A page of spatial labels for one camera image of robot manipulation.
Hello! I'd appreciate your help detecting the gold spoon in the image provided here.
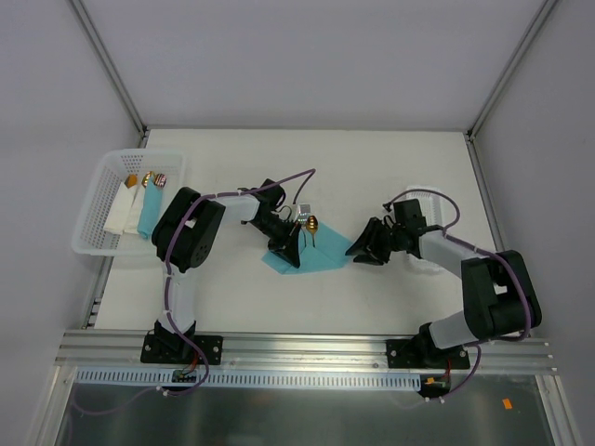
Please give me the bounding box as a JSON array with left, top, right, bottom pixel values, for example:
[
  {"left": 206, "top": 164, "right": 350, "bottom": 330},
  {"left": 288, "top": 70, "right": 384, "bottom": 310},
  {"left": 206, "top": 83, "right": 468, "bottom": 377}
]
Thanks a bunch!
[
  {"left": 305, "top": 215, "right": 319, "bottom": 247},
  {"left": 141, "top": 171, "right": 155, "bottom": 188}
]

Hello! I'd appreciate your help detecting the blue paper napkin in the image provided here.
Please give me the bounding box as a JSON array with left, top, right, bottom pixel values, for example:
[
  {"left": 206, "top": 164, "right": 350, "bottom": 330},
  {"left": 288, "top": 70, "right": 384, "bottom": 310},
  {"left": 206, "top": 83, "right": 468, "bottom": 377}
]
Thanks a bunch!
[{"left": 261, "top": 223, "right": 351, "bottom": 275}]

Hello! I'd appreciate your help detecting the silver fork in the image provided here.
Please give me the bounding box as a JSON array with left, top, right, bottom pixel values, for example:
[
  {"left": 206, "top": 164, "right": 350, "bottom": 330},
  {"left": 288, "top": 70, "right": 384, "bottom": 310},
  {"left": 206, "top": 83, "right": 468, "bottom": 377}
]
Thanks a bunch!
[{"left": 296, "top": 210, "right": 310, "bottom": 227}]

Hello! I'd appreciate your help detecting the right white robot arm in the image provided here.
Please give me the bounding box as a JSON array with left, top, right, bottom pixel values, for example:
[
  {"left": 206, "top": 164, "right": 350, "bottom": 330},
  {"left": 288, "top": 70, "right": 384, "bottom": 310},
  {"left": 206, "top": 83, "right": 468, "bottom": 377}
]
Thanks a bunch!
[{"left": 346, "top": 199, "right": 542, "bottom": 370}]

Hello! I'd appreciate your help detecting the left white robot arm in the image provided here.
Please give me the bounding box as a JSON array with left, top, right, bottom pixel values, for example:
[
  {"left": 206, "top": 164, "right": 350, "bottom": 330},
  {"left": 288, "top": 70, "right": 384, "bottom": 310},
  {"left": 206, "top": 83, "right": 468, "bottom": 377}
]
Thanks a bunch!
[{"left": 140, "top": 178, "right": 300, "bottom": 365}]

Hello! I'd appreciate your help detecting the rolled blue napkin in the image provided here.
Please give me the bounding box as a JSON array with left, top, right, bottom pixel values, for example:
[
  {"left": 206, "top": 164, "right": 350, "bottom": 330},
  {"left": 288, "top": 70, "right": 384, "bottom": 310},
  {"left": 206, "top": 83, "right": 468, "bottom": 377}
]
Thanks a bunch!
[{"left": 137, "top": 182, "right": 163, "bottom": 240}]

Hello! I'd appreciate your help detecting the middle white rolled napkin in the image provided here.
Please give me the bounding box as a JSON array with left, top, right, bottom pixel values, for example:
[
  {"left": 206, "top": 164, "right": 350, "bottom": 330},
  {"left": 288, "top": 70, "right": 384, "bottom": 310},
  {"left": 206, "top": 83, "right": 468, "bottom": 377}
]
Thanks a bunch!
[{"left": 124, "top": 186, "right": 145, "bottom": 234}]

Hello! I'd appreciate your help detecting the white rolled napkin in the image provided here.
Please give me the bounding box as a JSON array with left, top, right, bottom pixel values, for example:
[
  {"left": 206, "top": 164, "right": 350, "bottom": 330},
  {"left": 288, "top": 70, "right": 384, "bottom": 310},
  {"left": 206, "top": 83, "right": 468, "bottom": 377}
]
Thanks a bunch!
[
  {"left": 124, "top": 186, "right": 145, "bottom": 234},
  {"left": 103, "top": 183, "right": 137, "bottom": 235}
]

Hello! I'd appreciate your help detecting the left white rolled napkin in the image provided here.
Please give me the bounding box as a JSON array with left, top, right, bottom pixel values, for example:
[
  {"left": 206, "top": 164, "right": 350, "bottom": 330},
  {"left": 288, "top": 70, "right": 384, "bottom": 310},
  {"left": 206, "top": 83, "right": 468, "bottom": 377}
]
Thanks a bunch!
[{"left": 103, "top": 183, "right": 137, "bottom": 235}]

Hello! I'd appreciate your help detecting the right white plastic tray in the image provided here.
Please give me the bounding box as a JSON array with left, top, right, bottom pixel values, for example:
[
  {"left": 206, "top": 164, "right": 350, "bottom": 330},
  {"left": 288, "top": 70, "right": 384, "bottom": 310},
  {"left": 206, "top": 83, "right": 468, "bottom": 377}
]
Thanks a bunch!
[{"left": 402, "top": 184, "right": 447, "bottom": 274}]

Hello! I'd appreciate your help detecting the gold spoon in basket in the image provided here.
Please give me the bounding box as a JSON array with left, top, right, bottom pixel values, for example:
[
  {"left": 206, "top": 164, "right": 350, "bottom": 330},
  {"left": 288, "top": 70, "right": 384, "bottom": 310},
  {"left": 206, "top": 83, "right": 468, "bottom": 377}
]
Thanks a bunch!
[{"left": 141, "top": 171, "right": 155, "bottom": 188}]

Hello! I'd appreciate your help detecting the orange utensil tip in basket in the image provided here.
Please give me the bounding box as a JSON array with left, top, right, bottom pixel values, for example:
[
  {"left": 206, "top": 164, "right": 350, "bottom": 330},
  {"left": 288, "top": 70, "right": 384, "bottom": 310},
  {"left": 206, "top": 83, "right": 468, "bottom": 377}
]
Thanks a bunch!
[{"left": 125, "top": 174, "right": 138, "bottom": 189}]

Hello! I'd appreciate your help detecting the left white plastic basket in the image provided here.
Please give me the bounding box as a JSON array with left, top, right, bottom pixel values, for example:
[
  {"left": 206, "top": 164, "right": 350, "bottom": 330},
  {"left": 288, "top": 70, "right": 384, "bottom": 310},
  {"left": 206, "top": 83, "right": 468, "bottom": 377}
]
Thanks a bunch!
[{"left": 72, "top": 149, "right": 186, "bottom": 256}]

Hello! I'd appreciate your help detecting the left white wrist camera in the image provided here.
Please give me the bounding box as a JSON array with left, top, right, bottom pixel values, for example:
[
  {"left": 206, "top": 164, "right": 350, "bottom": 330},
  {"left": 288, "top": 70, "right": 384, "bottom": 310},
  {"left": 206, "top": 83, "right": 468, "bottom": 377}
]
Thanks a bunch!
[{"left": 294, "top": 203, "right": 311, "bottom": 225}]

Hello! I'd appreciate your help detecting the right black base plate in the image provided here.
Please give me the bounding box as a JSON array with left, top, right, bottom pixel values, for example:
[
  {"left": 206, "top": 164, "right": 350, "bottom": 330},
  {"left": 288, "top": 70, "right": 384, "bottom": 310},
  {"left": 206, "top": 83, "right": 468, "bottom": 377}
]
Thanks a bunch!
[{"left": 385, "top": 338, "right": 470, "bottom": 370}]

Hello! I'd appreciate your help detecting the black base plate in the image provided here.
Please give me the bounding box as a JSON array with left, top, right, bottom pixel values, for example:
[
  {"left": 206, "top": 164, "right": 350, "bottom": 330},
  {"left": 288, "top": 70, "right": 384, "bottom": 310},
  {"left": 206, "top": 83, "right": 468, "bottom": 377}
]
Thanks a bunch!
[
  {"left": 140, "top": 332, "right": 223, "bottom": 365},
  {"left": 385, "top": 338, "right": 470, "bottom": 370}
]

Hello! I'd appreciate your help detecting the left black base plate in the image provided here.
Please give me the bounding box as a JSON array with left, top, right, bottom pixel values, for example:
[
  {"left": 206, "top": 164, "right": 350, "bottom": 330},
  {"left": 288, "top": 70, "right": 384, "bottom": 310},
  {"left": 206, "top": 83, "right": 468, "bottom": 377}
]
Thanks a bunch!
[{"left": 140, "top": 332, "right": 223, "bottom": 365}]

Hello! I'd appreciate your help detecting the white slotted cable duct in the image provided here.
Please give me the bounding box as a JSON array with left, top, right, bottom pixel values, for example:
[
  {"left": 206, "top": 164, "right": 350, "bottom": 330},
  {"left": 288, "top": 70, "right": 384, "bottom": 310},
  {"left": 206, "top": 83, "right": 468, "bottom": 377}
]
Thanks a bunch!
[{"left": 74, "top": 367, "right": 422, "bottom": 392}]

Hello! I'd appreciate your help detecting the aluminium mounting rail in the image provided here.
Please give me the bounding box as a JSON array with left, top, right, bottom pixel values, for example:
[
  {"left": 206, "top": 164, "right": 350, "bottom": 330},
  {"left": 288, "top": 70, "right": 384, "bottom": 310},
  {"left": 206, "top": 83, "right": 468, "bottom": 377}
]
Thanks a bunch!
[{"left": 55, "top": 329, "right": 559, "bottom": 375}]

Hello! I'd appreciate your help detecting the left aluminium frame post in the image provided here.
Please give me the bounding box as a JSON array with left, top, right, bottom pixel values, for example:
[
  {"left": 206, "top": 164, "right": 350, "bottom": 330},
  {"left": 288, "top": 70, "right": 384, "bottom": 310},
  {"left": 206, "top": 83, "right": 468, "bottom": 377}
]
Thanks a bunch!
[{"left": 67, "top": 0, "right": 147, "bottom": 138}]

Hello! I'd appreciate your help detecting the aluminium frame post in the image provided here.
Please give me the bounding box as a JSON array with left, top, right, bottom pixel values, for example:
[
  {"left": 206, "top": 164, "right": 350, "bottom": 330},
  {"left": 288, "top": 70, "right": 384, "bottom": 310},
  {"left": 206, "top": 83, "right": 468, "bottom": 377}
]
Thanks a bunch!
[
  {"left": 67, "top": 0, "right": 147, "bottom": 138},
  {"left": 467, "top": 0, "right": 560, "bottom": 141}
]

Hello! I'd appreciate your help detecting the right aluminium frame post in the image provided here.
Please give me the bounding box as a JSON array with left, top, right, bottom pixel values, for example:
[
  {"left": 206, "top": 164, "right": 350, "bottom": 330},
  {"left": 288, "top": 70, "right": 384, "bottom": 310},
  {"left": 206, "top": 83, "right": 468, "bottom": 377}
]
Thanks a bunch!
[{"left": 467, "top": 0, "right": 560, "bottom": 141}]

